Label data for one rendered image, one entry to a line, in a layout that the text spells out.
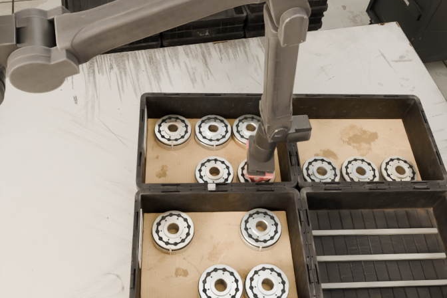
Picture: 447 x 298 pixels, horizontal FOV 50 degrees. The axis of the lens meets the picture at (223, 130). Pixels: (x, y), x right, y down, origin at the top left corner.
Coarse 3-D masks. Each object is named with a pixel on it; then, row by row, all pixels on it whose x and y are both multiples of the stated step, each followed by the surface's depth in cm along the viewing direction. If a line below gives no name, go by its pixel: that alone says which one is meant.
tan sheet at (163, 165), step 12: (156, 120) 140; (192, 120) 141; (228, 120) 142; (192, 132) 138; (156, 144) 135; (192, 144) 136; (228, 144) 137; (156, 156) 133; (168, 156) 133; (180, 156) 134; (192, 156) 134; (204, 156) 134; (228, 156) 135; (240, 156) 135; (276, 156) 136; (156, 168) 131; (168, 168) 131; (180, 168) 131; (192, 168) 132; (276, 168) 134; (156, 180) 129; (168, 180) 129; (180, 180) 129; (192, 180) 129; (276, 180) 132
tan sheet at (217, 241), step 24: (144, 216) 122; (192, 216) 123; (216, 216) 124; (240, 216) 124; (144, 240) 119; (216, 240) 120; (240, 240) 121; (288, 240) 122; (144, 264) 115; (168, 264) 116; (192, 264) 116; (216, 264) 117; (240, 264) 117; (288, 264) 118; (144, 288) 112; (168, 288) 112; (192, 288) 113; (216, 288) 113; (264, 288) 114
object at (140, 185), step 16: (144, 96) 132; (160, 96) 133; (176, 96) 133; (192, 96) 133; (208, 96) 134; (224, 96) 134; (240, 96) 135; (256, 96) 135; (144, 112) 129; (288, 144) 127; (288, 160) 124
